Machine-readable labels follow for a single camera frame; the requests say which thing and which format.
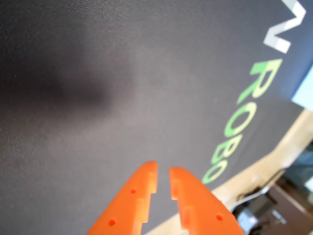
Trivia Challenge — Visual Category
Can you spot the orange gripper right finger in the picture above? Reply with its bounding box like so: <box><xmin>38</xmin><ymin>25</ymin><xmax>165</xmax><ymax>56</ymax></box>
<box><xmin>169</xmin><ymin>167</ymin><xmax>246</xmax><ymax>235</ymax></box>

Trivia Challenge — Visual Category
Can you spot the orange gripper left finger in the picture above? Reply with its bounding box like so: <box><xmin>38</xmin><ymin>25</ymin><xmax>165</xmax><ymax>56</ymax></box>
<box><xmin>86</xmin><ymin>161</ymin><xmax>158</xmax><ymax>235</ymax></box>

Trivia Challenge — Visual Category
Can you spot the brown cabinet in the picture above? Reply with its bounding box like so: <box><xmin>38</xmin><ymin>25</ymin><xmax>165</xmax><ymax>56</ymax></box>
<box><xmin>266</xmin><ymin>183</ymin><xmax>313</xmax><ymax>235</ymax></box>

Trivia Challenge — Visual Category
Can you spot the dark mat with WOWROBO print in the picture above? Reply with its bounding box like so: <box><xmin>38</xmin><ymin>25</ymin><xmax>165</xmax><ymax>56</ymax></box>
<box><xmin>0</xmin><ymin>0</ymin><xmax>313</xmax><ymax>235</ymax></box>

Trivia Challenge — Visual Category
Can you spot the white open cardboard box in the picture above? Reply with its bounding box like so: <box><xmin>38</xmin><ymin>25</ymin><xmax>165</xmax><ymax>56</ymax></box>
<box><xmin>291</xmin><ymin>70</ymin><xmax>313</xmax><ymax>109</ymax></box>

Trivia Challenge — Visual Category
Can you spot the grey cable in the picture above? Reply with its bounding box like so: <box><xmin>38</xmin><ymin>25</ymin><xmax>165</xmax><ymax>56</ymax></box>
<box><xmin>232</xmin><ymin>186</ymin><xmax>271</xmax><ymax>211</ymax></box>

